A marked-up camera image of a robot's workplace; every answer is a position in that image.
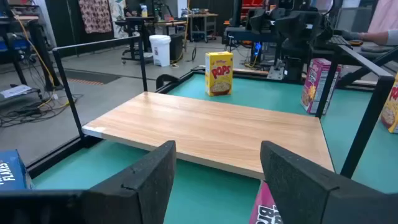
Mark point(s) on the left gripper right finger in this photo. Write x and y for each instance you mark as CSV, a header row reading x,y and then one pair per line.
x,y
326,205

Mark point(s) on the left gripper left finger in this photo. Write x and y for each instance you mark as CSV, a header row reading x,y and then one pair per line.
x,y
93,205

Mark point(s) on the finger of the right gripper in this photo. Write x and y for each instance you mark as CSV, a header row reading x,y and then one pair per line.
x,y
300,26
260,20

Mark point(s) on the magenta Raisin Bran cereal box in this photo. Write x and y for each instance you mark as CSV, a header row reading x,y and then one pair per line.
x,y
262,208
311,84

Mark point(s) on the yellow Pops cereal box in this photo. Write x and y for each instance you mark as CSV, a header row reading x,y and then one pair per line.
x,y
392,109
219,74

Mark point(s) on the blue Frosted Flakes cereal box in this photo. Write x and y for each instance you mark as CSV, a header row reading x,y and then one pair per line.
x,y
14,171

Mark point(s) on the person's forearm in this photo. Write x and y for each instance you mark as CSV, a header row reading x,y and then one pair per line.
x,y
376,37

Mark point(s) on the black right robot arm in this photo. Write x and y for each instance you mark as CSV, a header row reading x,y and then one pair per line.
x,y
295,62

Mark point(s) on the red tool cabinet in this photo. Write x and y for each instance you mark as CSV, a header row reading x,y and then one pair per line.
x,y
253,4

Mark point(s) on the dark workbench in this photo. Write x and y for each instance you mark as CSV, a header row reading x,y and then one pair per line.
x,y
248,34

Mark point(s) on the computer tower blue light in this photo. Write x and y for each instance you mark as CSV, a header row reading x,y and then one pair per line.
x,y
257,48

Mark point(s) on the black keyboard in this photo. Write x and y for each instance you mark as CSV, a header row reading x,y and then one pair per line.
x,y
340,41

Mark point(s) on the person's hand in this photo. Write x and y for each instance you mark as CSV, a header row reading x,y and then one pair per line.
x,y
349,35

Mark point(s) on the wooden top metal table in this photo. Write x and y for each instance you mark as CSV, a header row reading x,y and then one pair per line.
x,y
202,15

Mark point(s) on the person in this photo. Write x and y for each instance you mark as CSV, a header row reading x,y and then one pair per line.
x,y
385,15

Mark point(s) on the white trash can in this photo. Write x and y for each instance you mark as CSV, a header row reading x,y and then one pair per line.
x,y
160,49

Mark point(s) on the white yellow bottle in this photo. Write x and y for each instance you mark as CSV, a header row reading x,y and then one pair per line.
x,y
144,12

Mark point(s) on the black rolling desk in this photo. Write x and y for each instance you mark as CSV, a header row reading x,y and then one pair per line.
x,y
133,20

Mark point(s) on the black floor mat orange stripe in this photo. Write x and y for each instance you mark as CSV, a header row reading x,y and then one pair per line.
x,y
90,76

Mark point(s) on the white paper sheet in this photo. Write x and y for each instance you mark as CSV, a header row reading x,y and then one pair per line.
x,y
15,91

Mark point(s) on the white green hanging fabric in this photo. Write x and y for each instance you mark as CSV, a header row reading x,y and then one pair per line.
x,y
117,15

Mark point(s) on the black metal desk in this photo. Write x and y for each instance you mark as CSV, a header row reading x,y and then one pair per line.
x,y
46,62

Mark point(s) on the red patterned hanging fabric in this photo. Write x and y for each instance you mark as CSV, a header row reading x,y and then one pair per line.
x,y
94,15

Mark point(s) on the wooden shelf black metal frame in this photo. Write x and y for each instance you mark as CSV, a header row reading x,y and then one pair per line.
x,y
202,130

